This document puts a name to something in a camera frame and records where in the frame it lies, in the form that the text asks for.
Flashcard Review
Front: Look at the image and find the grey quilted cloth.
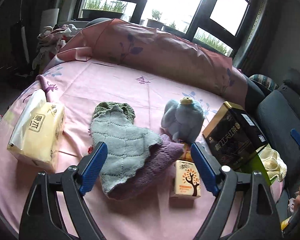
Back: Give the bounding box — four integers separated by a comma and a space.
89, 105, 162, 197

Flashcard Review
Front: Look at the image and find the yellow soft tissue pack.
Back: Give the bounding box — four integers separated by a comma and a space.
7, 89, 66, 172

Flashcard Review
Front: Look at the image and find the striped cushion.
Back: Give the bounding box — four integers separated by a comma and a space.
250, 74, 279, 91

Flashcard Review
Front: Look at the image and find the black framed window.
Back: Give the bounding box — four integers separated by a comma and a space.
74, 0, 254, 56

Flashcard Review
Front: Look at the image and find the dark grey sofa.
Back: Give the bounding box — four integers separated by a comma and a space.
245, 68, 300, 220

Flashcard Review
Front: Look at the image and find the long pink floral pillow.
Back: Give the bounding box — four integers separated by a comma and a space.
49, 19, 248, 106

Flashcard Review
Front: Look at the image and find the pile of clothes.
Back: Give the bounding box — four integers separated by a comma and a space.
32, 24, 82, 73

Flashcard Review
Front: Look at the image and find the green knitted cloth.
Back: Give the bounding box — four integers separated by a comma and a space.
92, 102, 135, 124

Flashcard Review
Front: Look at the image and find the black gold tea box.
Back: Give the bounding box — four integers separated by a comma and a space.
203, 101, 267, 170

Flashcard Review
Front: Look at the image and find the green open box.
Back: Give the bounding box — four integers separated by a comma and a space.
236, 144, 271, 186

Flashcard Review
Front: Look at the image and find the small orange tree tissue pack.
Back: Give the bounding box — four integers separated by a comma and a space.
170, 160, 201, 199

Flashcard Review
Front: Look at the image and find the cream knitted hat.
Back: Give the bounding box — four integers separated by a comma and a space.
258, 147, 287, 183

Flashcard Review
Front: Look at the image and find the pink floral bed sheet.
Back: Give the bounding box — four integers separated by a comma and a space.
0, 60, 223, 239

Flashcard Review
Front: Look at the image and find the purple fleece cloth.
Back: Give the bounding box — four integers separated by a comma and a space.
108, 134, 184, 200

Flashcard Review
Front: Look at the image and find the blue plush bird toy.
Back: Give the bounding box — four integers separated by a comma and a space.
161, 96, 204, 144

